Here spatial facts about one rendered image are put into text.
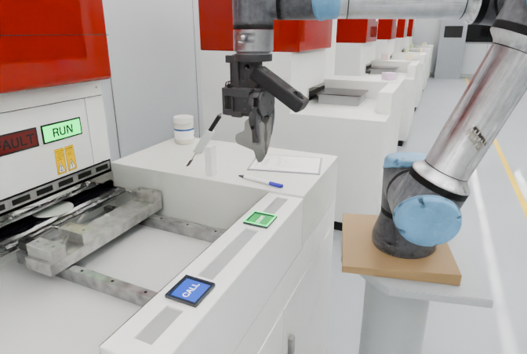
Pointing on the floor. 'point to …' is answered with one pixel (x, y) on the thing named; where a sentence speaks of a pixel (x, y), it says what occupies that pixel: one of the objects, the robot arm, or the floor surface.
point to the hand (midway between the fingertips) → (263, 156)
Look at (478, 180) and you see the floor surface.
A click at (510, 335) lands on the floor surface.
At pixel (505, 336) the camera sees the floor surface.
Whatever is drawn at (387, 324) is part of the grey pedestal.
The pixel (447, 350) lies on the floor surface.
